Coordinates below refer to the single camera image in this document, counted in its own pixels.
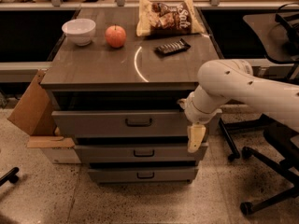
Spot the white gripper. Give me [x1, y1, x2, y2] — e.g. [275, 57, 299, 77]
[178, 86, 229, 153]

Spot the grey top drawer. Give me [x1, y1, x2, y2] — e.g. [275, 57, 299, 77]
[51, 107, 223, 138]

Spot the grey drawer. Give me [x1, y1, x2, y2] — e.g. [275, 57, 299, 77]
[88, 166, 198, 184]
[51, 107, 223, 138]
[75, 143, 208, 163]

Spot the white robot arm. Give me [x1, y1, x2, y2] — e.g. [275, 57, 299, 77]
[178, 60, 299, 153]

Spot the grey drawer cabinet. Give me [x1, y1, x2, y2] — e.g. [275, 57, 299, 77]
[41, 7, 218, 172]

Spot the grey bottom drawer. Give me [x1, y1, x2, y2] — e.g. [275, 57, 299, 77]
[88, 166, 198, 184]

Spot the grey middle drawer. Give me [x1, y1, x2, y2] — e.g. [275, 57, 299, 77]
[75, 143, 208, 163]

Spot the black office chair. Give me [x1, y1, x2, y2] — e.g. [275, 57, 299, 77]
[218, 115, 299, 217]

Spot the black candy bar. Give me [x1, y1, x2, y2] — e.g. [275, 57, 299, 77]
[154, 39, 191, 56]

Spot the chips bag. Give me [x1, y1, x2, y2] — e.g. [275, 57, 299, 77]
[136, 0, 205, 36]

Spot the red apple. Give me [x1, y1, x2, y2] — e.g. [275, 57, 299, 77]
[105, 25, 126, 49]

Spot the white bowl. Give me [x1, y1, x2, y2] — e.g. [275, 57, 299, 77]
[62, 19, 96, 46]

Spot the brown cardboard box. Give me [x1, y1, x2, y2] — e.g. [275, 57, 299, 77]
[7, 69, 82, 165]

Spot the black chair leg left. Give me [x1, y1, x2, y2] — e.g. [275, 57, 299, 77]
[0, 167, 20, 187]

